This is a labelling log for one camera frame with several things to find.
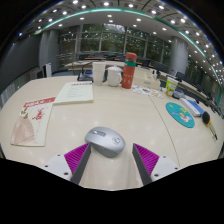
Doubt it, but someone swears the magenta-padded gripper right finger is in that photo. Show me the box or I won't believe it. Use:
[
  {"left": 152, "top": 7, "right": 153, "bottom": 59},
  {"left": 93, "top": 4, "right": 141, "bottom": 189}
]
[{"left": 131, "top": 143, "right": 183, "bottom": 186}]

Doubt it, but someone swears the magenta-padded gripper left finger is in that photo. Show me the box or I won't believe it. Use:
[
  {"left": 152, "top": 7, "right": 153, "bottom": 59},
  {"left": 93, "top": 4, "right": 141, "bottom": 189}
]
[{"left": 42, "top": 142, "right": 92, "bottom": 185}]

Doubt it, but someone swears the silver grey computer mouse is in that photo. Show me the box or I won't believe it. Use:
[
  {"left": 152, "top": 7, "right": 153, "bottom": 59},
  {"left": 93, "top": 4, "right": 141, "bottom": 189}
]
[{"left": 84, "top": 126, "right": 127, "bottom": 158}]

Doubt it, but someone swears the round teal cartoon mouse pad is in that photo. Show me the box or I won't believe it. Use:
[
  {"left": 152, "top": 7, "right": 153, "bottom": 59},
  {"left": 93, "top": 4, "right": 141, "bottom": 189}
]
[{"left": 165, "top": 101, "right": 196, "bottom": 129}]

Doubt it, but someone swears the red and white fan leaflet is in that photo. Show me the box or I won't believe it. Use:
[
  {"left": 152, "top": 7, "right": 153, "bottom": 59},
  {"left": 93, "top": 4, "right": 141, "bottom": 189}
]
[{"left": 10, "top": 96, "right": 57, "bottom": 148}]

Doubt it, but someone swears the white printed booklet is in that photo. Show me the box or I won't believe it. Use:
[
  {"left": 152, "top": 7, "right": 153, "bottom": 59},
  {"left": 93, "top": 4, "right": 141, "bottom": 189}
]
[{"left": 53, "top": 81, "right": 95, "bottom": 105}]

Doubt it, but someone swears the colourful sticker sheet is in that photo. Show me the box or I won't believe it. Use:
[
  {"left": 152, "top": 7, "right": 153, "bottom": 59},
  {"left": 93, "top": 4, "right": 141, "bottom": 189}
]
[{"left": 131, "top": 84, "right": 164, "bottom": 100}]

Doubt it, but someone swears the blue and white book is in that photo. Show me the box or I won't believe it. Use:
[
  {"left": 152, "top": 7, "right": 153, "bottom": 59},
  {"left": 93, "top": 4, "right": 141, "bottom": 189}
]
[{"left": 179, "top": 97, "right": 205, "bottom": 118}]

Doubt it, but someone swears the black handheld microphone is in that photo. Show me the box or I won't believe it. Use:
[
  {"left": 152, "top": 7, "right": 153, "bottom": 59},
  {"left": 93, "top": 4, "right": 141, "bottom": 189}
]
[{"left": 201, "top": 110, "right": 218, "bottom": 141}]

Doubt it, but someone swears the green printed paper cup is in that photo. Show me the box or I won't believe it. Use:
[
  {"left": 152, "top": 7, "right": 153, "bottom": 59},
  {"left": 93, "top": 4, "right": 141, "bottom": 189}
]
[{"left": 165, "top": 76, "right": 179, "bottom": 98}]

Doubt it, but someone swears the white open box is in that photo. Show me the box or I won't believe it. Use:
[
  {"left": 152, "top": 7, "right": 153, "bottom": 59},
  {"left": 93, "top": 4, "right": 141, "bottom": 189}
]
[{"left": 133, "top": 68, "right": 161, "bottom": 90}]

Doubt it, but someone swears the black desk microphone console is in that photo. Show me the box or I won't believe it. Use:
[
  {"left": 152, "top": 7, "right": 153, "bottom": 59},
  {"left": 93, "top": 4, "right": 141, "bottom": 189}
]
[{"left": 77, "top": 69, "right": 94, "bottom": 83}]

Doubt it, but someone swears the white lidded mug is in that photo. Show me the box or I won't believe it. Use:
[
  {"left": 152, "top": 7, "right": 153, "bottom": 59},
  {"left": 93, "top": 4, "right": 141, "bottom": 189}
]
[{"left": 106, "top": 65, "right": 124, "bottom": 88}]

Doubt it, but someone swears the red bottle with green band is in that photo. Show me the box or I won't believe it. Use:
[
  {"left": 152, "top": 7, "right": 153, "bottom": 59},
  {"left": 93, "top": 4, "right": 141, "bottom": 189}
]
[{"left": 121, "top": 52, "right": 138, "bottom": 90}]

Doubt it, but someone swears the white standing appliance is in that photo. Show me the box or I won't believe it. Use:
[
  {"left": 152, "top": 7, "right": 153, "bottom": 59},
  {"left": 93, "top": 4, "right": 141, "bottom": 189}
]
[{"left": 42, "top": 62, "right": 53, "bottom": 79}]

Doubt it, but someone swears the long curved conference desk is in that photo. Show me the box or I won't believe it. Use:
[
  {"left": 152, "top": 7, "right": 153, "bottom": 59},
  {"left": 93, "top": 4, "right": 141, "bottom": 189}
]
[{"left": 64, "top": 59, "right": 154, "bottom": 72}]

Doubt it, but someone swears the group of ceiling lights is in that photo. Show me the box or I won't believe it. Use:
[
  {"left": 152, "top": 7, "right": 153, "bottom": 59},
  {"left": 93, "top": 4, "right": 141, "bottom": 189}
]
[{"left": 13, "top": 0, "right": 224, "bottom": 78}]

